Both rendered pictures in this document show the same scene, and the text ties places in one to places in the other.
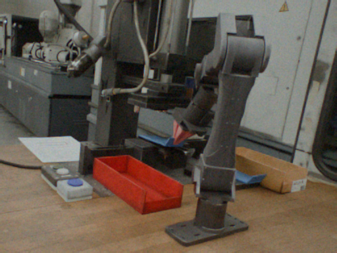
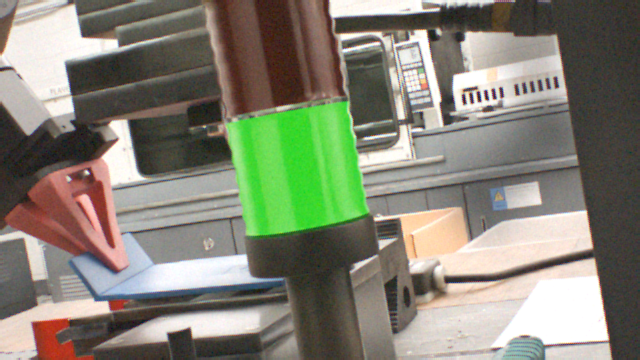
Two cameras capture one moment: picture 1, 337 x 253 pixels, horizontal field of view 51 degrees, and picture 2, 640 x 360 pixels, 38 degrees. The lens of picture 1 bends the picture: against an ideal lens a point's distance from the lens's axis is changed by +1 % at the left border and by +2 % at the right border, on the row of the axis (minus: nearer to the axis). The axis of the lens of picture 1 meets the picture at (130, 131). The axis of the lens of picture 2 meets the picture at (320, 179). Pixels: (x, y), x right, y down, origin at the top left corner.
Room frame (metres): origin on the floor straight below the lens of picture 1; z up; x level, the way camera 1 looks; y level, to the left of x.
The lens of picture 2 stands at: (1.63, -0.36, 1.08)
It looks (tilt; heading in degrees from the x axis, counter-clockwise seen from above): 3 degrees down; 147
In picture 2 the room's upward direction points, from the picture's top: 11 degrees counter-clockwise
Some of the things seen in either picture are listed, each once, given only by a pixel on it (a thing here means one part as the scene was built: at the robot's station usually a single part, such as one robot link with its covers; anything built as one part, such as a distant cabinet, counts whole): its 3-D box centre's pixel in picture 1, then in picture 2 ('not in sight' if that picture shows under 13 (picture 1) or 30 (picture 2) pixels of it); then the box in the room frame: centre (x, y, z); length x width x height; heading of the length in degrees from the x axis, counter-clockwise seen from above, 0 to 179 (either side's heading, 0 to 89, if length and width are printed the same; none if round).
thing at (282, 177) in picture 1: (259, 168); not in sight; (1.13, -0.45, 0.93); 0.25 x 0.13 x 0.08; 35
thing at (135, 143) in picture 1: (157, 142); (255, 303); (1.13, -0.09, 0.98); 0.20 x 0.10 x 0.01; 125
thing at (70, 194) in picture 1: (74, 194); not in sight; (0.81, 0.12, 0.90); 0.07 x 0.07 x 0.06; 35
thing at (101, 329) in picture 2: (180, 149); (115, 327); (1.07, -0.16, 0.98); 0.07 x 0.02 x 0.01; 35
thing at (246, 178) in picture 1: (238, 171); not in sight; (1.06, -0.35, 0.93); 0.15 x 0.07 x 0.03; 37
